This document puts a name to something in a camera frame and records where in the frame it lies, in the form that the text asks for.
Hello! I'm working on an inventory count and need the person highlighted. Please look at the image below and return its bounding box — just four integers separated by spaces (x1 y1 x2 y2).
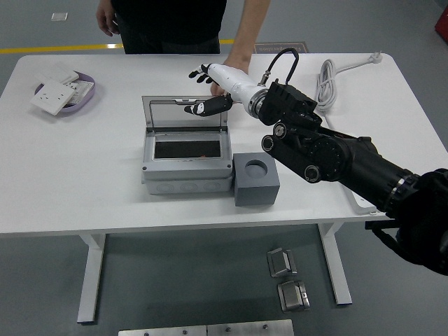
111 0 226 55

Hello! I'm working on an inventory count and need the yellow floor tape line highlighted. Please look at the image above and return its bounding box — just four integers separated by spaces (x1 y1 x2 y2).
0 38 235 55

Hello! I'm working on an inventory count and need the small metal block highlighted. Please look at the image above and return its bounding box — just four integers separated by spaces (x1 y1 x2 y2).
266 246 299 279
276 279 312 313

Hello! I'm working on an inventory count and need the red object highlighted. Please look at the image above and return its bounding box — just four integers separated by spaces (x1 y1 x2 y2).
433 6 448 36

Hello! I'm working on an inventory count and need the grey cube with round hole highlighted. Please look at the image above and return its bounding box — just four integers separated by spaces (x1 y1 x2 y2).
232 151 282 208

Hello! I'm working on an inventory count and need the white labelled socket panel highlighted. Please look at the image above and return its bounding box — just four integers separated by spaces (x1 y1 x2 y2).
66 80 95 105

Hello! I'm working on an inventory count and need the grey junction box clear lid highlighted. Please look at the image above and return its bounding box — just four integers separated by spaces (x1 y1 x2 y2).
140 94 234 195

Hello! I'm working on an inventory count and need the grey metal plate with screws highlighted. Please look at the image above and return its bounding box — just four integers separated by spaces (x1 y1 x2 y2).
118 318 295 336

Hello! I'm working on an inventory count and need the white power strip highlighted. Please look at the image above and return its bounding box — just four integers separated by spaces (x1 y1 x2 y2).
345 190 379 216

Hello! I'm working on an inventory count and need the person's left hand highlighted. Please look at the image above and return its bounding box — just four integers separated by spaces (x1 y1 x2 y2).
210 51 254 97

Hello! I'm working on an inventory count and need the white wall switch panel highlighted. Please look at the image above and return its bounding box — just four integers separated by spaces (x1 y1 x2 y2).
36 65 81 85

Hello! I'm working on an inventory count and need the brown floor sign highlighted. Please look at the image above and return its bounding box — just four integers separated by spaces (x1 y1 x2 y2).
254 42 309 55

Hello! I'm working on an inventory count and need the white power cord with plug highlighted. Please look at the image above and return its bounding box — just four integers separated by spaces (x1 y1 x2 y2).
316 52 384 130

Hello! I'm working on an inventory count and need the person's right hand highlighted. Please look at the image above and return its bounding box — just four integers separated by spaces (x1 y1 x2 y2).
96 0 122 37

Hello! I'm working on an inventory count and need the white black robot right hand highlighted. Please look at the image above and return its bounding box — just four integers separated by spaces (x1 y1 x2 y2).
184 63 263 117

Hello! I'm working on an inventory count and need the purple oval tray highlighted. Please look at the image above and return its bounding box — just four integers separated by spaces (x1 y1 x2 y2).
34 71 97 113

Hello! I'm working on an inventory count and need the white wall socket panel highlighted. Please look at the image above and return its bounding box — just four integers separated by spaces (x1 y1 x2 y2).
29 79 77 116

